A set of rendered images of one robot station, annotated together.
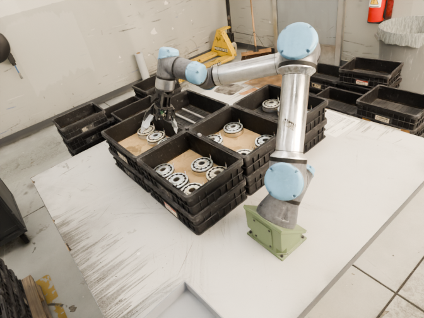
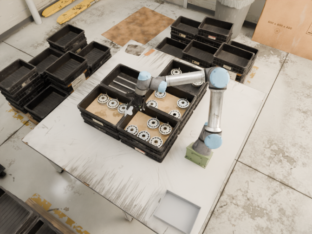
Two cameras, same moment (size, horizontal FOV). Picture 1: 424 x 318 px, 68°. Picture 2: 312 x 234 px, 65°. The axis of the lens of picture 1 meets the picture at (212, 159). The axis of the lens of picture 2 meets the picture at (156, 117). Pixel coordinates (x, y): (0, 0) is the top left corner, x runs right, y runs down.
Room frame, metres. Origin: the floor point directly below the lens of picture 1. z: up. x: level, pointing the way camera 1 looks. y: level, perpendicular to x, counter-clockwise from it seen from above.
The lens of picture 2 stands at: (0.12, 0.49, 2.47)
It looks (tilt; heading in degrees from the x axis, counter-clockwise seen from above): 54 degrees down; 335
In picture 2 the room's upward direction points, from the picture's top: 1 degrees counter-clockwise
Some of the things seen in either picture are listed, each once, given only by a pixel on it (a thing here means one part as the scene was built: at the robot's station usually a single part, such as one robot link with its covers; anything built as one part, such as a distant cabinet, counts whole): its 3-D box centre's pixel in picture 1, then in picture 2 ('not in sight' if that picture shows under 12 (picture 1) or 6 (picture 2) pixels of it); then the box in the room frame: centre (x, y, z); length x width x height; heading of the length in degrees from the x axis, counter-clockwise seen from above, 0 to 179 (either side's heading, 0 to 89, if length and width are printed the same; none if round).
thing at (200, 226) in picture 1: (194, 188); (149, 135); (1.10, 0.10, 0.76); 0.40 x 0.30 x 0.12; 33
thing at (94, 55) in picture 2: not in sight; (94, 62); (2.67, 0.18, 0.31); 0.40 x 0.30 x 0.34; 122
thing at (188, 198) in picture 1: (187, 161); (148, 125); (1.10, 0.10, 0.92); 0.40 x 0.30 x 0.02; 33
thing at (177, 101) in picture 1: (189, 116); (128, 85); (1.60, 0.08, 0.87); 0.40 x 0.30 x 0.11; 33
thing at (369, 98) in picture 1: (390, 127); (229, 68); (1.76, -1.28, 0.37); 0.40 x 0.30 x 0.45; 32
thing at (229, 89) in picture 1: (228, 88); (134, 49); (2.23, -0.23, 0.71); 0.22 x 0.19 x 0.01; 32
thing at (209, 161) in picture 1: (202, 164); (153, 123); (1.13, 0.05, 0.86); 0.10 x 0.10 x 0.01
